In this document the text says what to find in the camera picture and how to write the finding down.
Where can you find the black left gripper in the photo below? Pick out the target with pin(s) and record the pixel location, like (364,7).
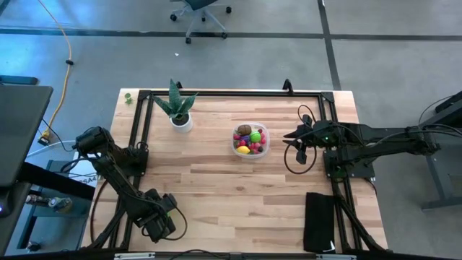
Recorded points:
(159,206)

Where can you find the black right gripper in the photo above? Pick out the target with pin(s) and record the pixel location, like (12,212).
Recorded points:
(320,131)

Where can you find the clear plastic tupperware container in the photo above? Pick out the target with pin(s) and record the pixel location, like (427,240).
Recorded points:
(267,151)

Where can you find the brown toy kiwi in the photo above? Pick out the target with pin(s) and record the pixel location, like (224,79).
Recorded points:
(244,129)

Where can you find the yellow toy lemon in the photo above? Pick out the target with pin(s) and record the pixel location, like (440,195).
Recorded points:
(243,150)

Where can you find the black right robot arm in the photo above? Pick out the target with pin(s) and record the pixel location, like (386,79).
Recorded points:
(379,139)

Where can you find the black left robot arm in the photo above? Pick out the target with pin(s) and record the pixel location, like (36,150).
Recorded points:
(115,173)

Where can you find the white paper sign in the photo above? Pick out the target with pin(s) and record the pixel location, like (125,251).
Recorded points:
(83,177)

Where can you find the white plant pot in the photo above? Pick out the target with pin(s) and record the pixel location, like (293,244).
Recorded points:
(182,127)

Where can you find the black cloth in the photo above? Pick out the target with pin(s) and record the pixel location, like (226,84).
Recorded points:
(319,220)

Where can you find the green snake plant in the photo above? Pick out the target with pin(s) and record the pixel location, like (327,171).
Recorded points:
(175,99)

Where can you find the small green leaf sprig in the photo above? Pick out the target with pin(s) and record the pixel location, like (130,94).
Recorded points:
(128,97)

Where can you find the grey metal stand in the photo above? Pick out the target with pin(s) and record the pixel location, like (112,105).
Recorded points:
(444,173)

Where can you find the dark grey side desk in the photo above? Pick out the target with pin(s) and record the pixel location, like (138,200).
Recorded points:
(21,130)

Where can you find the office chair base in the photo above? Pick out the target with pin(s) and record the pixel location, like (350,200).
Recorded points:
(198,4)

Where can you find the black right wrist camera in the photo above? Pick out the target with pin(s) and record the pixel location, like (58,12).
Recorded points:
(300,155)

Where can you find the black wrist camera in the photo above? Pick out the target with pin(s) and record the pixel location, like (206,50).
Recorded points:
(300,155)
(160,230)

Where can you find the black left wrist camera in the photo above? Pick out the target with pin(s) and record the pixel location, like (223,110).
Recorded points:
(160,230)

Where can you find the black frame clamp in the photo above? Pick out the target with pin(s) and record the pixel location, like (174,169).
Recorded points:
(179,85)
(287,86)

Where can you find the white frame bracket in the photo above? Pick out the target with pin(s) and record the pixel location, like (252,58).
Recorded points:
(335,257)
(133,256)

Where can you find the black aluminium table frame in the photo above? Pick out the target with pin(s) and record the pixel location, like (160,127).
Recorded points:
(234,93)

